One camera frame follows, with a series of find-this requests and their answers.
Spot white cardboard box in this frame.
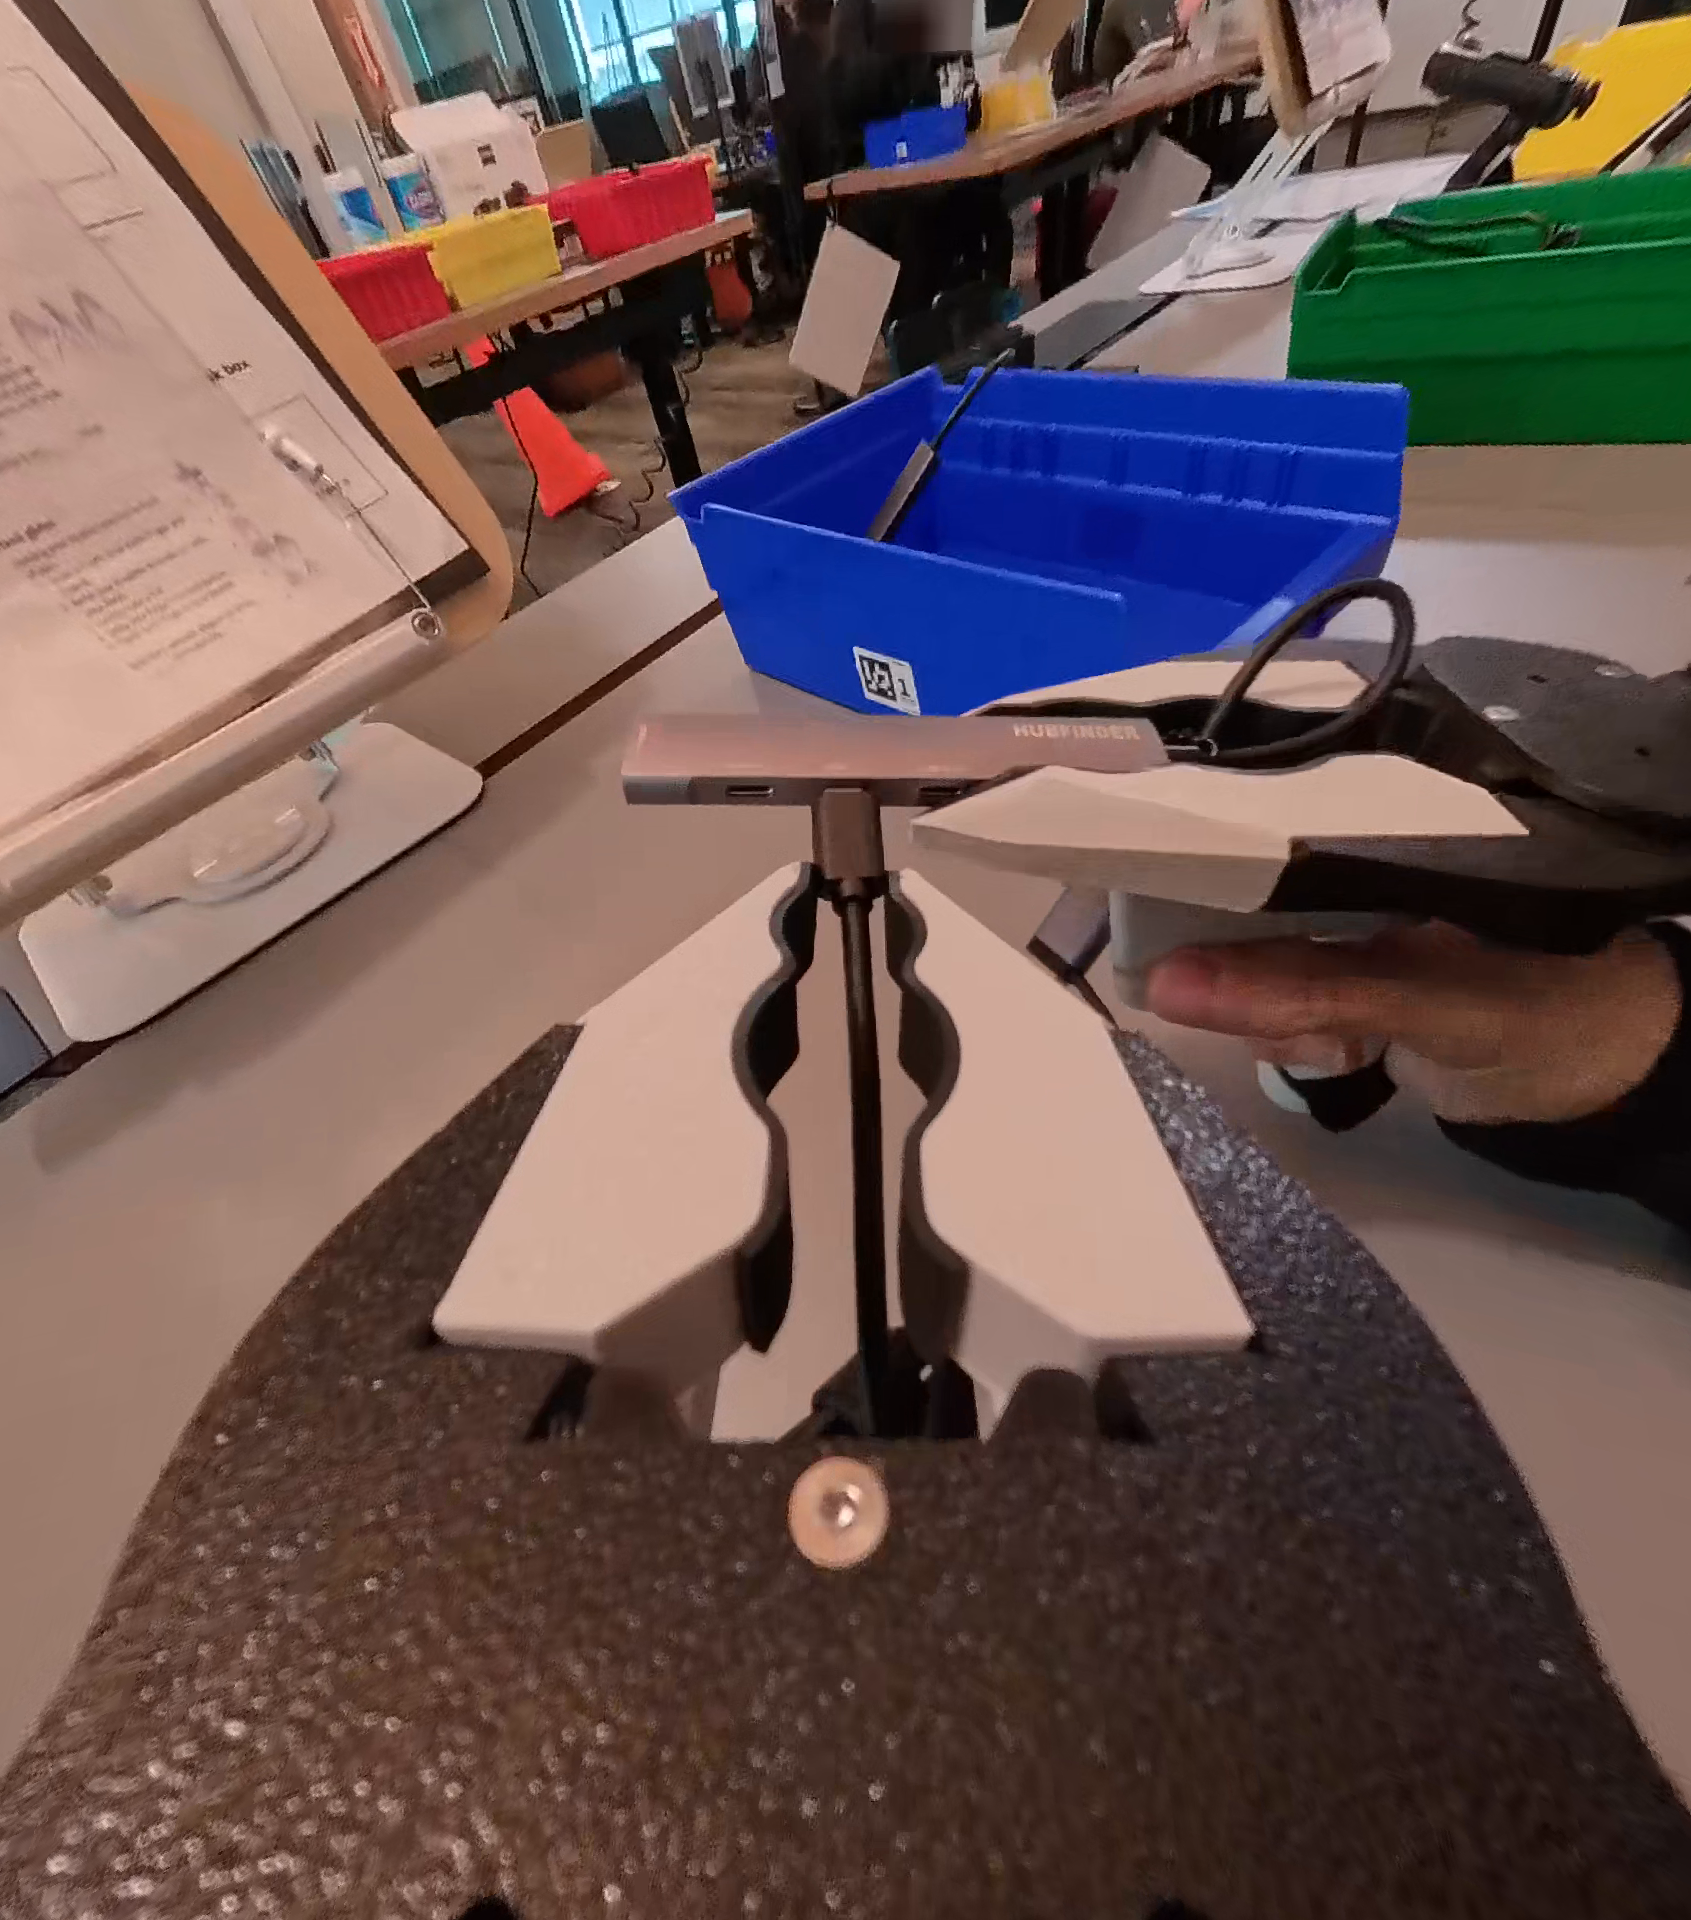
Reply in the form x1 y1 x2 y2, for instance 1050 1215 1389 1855
390 91 550 221

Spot blue plastic bin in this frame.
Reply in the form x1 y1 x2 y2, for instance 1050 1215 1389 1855
668 363 1411 720

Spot yellow black object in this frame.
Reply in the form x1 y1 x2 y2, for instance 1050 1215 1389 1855
1511 12 1691 185

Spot white paper sheet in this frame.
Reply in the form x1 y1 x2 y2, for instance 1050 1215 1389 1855
1138 155 1401 293

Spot orange traffic cone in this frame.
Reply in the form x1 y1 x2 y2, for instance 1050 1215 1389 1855
492 385 610 520

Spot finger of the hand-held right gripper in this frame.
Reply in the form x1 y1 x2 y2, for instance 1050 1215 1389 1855
966 656 1405 773
910 749 1535 917

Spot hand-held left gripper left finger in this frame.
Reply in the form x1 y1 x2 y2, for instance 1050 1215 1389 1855
430 862 810 1446

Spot person's right hand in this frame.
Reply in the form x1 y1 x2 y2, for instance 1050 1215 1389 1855
1146 921 1687 1127

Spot dark usb hub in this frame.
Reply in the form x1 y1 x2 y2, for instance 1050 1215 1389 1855
868 347 1020 545

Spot black usb cable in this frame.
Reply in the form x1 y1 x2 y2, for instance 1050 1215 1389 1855
812 785 938 1434

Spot grey hub cable adapter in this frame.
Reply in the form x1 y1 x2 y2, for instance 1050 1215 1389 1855
1026 576 1419 1030

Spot wooden document stand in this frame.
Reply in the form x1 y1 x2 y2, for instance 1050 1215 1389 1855
0 0 514 1000

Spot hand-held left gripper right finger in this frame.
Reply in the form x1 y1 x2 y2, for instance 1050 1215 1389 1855
888 865 1258 1441

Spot red plastic bin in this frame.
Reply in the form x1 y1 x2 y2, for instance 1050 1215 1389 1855
320 240 458 341
546 154 720 261

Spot green plastic bin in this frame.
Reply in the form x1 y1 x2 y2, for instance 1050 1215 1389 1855
1288 149 1691 449

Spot wooden table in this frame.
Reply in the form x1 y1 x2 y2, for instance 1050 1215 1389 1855
804 44 1274 302
378 209 760 490

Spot small blue bin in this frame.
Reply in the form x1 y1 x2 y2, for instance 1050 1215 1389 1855
864 104 972 170

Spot white stand base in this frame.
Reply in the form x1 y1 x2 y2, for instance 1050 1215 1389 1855
18 720 488 1048

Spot black handle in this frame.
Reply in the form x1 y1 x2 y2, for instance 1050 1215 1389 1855
1421 41 1599 133

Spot white hanging card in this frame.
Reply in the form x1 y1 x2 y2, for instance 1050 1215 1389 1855
790 224 904 395
1086 133 1216 272

